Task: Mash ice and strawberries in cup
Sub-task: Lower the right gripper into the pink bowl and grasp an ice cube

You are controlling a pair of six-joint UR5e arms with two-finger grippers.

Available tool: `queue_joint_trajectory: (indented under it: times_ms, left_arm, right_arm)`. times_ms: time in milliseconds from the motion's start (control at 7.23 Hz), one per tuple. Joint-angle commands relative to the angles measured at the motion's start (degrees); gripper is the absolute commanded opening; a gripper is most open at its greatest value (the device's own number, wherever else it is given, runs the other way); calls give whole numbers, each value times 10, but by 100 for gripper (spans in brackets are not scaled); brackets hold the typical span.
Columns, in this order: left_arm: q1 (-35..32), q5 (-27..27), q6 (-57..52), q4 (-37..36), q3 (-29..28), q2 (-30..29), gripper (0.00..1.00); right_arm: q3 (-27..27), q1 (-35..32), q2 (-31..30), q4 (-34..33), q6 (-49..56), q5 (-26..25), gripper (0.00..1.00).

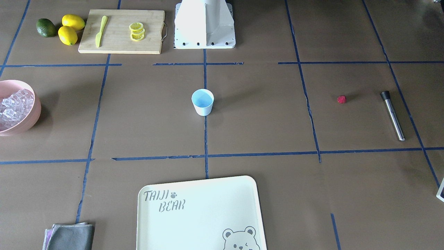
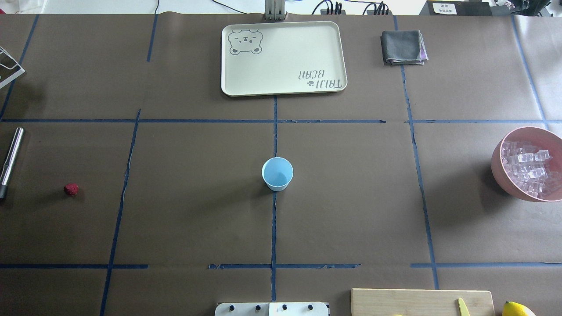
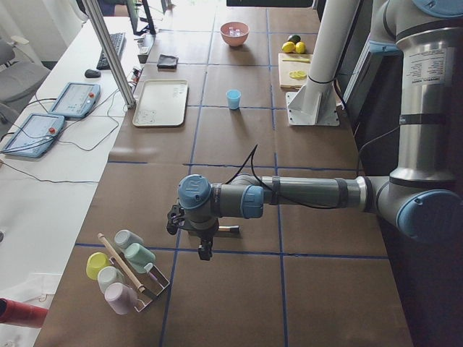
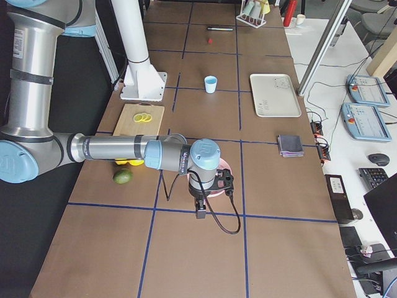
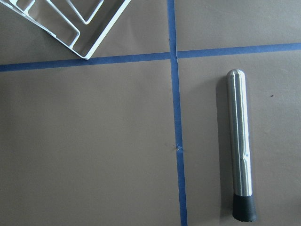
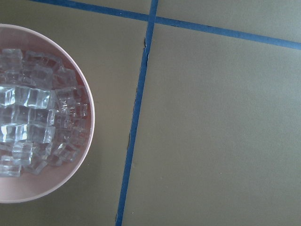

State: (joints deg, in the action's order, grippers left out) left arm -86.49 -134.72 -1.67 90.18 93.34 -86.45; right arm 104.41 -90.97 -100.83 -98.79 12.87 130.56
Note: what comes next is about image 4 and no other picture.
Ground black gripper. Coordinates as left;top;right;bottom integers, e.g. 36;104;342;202
189;184;207;219

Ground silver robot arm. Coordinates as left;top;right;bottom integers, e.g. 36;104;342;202
1;1;220;219

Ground light blue cup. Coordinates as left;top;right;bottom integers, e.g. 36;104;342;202
204;75;218;94

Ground white cup rack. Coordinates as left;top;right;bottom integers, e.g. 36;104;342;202
236;0;270;29

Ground pink bowl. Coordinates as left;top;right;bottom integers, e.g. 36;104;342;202
204;158;232;197

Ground yellow lemon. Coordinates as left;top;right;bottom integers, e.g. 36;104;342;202
128;160;144;166
115;160;128;165

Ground green lime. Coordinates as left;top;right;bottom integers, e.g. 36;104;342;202
112;168;133;184

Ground lemon slices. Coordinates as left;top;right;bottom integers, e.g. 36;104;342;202
133;112;153;123

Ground wooden cutting board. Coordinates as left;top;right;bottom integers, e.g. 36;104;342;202
113;104;164;136

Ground cream bear tray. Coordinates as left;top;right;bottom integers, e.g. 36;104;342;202
249;74;301;118

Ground black box with label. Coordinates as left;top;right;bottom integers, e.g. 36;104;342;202
324;174;354;224

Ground white pillar with base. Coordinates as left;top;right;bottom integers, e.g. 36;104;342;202
112;0;167;102

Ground black keyboard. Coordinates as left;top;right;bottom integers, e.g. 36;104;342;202
359;168;388;189

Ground metal muddler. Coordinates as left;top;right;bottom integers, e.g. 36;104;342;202
207;26;234;32

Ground near teach pendant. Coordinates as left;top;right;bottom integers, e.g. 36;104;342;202
341;103;392;142

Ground teach pendant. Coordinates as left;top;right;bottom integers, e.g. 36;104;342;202
341;103;392;142
347;74;390;107

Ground black computer mouse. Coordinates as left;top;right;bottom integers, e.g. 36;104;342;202
367;153;390;167

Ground far teach pendant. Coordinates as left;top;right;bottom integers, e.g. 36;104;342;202
347;74;390;107

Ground red bottle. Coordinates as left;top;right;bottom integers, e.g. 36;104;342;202
283;0;298;27

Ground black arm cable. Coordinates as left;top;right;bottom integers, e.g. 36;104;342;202
162;171;241;234

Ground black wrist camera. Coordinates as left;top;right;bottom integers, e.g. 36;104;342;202
214;168;234;196

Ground aluminium frame post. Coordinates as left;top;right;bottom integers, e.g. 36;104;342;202
297;0;352;96

